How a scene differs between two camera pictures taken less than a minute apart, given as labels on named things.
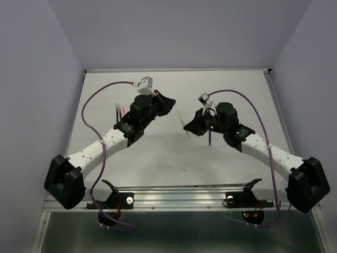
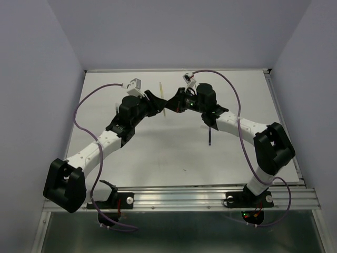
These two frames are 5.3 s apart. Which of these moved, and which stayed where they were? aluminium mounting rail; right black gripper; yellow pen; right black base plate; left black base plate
Moved: right black gripper; yellow pen
Stayed: left black base plate; aluminium mounting rail; right black base plate
